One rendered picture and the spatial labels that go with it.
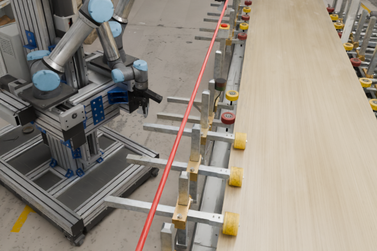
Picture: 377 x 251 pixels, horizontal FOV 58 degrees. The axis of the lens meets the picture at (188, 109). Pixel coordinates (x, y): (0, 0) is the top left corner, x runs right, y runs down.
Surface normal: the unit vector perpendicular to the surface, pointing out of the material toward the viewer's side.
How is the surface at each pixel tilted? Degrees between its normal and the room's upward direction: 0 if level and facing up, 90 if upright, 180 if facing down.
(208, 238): 0
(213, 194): 0
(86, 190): 0
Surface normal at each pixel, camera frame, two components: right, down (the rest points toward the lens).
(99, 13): 0.53, 0.41
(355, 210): 0.03, -0.83
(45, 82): 0.36, 0.61
